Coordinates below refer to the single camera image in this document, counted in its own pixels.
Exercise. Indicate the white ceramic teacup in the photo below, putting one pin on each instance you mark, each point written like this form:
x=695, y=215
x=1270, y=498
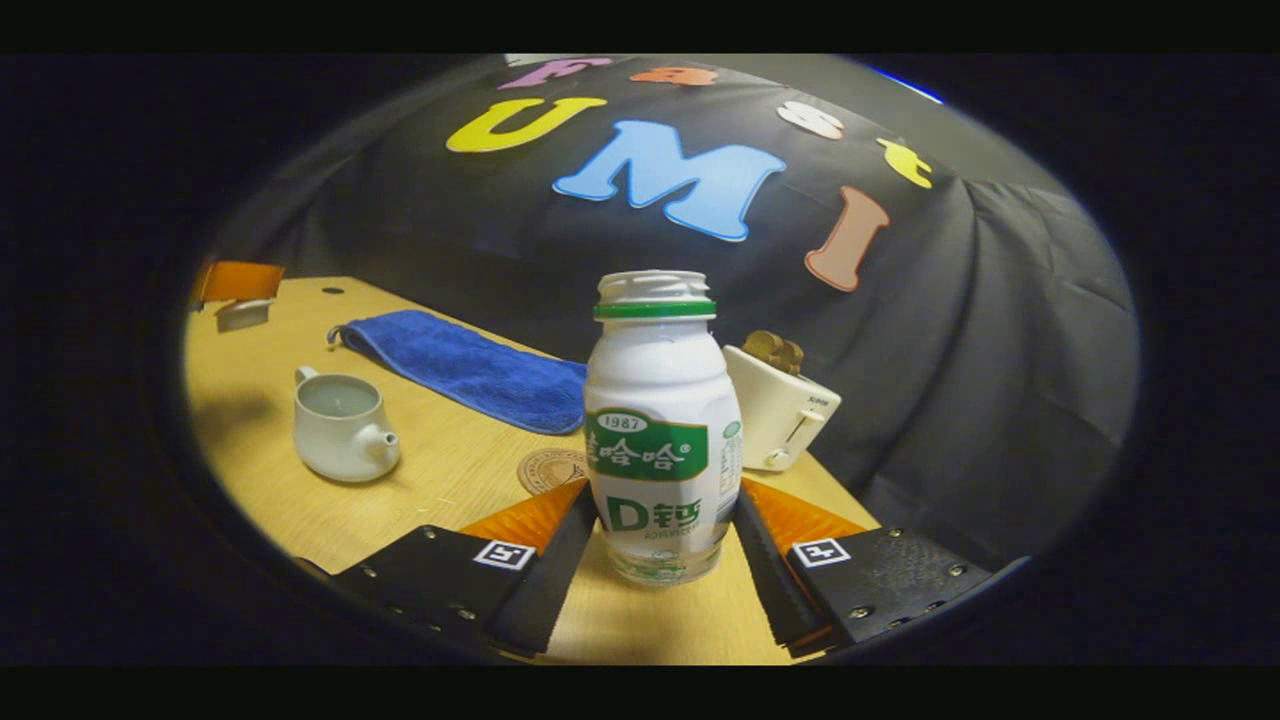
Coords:
x=340, y=450

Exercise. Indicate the toasted bread slice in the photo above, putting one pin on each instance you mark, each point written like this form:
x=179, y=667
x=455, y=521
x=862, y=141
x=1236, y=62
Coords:
x=790, y=357
x=762, y=345

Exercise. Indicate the white toaster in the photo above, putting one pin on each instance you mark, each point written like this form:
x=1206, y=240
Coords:
x=775, y=410

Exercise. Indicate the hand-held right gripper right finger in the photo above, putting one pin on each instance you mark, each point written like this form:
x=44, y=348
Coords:
x=765, y=580

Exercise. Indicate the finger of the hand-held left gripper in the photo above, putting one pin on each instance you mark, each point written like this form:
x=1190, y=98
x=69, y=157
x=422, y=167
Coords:
x=240, y=281

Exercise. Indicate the blue towel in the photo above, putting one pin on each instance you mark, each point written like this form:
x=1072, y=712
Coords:
x=460, y=370

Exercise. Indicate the black backdrop cloth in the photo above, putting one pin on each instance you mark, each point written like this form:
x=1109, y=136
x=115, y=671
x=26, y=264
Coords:
x=950, y=400

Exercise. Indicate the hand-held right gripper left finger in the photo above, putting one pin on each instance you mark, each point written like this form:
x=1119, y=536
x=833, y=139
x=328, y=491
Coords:
x=565, y=580

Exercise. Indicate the round brown coaster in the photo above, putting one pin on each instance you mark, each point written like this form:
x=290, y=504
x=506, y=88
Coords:
x=550, y=468

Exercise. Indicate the white water bottle green label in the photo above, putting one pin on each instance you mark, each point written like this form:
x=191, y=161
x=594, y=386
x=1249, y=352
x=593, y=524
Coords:
x=660, y=400

